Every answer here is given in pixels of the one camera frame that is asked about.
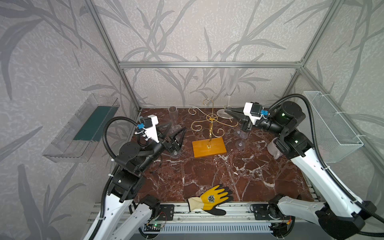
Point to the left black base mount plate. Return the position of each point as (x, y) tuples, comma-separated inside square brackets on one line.
[(166, 212)]

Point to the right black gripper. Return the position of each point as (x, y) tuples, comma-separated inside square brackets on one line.
[(245, 121)]

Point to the yellow wooden rack base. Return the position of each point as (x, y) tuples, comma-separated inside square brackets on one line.
[(205, 148)]

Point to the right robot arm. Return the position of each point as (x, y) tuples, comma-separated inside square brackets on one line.
[(342, 214)]

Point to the white wire mesh basket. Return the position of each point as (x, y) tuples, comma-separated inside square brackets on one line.
[(336, 139)]

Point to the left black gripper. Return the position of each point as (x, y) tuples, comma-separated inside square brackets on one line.
[(168, 143)]

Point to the green circuit board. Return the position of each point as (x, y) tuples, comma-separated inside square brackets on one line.
[(155, 227)]

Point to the clear acrylic wall shelf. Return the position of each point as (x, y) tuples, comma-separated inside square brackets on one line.
[(79, 138)]

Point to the gold wire wine glass rack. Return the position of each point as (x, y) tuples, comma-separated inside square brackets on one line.
[(210, 118)]

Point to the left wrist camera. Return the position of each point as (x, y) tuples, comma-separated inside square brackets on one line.
[(148, 128)]

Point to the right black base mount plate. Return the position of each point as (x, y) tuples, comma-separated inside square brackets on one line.
[(260, 211)]

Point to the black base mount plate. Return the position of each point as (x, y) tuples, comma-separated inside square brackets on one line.
[(260, 211), (166, 212)]

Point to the yellow black work glove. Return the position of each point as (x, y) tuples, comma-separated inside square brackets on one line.
[(211, 199)]

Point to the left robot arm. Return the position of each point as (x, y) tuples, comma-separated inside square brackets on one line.
[(119, 218)]

